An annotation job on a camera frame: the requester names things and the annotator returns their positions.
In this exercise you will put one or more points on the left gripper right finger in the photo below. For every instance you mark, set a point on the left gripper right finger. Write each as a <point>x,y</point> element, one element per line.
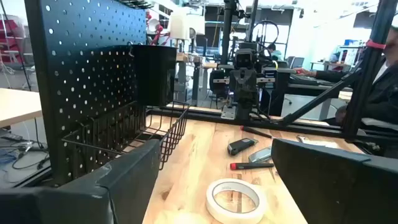
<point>335,186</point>

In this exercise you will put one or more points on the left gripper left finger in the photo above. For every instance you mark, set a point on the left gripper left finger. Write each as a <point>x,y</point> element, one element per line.
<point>77,202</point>

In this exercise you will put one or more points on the grey utility knife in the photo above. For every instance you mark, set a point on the grey utility knife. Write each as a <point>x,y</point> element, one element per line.
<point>261,154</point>

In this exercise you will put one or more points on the black red-tipped screwdriver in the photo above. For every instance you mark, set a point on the black red-tipped screwdriver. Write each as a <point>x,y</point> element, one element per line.
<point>256,132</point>
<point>255,165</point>

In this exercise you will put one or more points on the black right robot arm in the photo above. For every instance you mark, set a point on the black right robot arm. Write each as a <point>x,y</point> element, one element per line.
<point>244,109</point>

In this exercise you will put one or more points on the person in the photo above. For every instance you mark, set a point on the person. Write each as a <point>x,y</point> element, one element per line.
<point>273,51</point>
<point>384,93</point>

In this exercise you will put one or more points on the person's hand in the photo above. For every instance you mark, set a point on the person's hand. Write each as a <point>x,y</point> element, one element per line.
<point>306,72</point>

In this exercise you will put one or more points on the black pegboard bin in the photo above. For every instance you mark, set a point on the black pegboard bin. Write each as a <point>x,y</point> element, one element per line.
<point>155,74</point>

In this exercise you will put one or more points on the white tape roll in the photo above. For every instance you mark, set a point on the white tape roll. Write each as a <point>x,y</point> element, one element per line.
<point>236,182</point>

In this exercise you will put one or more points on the light wooden desk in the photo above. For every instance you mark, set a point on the light wooden desk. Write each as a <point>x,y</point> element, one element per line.
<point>18,105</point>

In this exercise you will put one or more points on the red tape band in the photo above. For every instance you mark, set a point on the red tape band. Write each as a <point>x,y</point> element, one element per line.
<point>374,44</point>

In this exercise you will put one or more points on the black metal pegboard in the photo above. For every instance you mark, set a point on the black metal pegboard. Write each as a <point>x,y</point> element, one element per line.
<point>77,62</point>

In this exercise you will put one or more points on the red storage bins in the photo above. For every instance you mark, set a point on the red storage bins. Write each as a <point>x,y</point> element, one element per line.
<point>11,29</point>

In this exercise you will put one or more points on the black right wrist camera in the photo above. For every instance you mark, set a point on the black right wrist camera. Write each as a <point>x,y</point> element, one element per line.
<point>245,59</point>

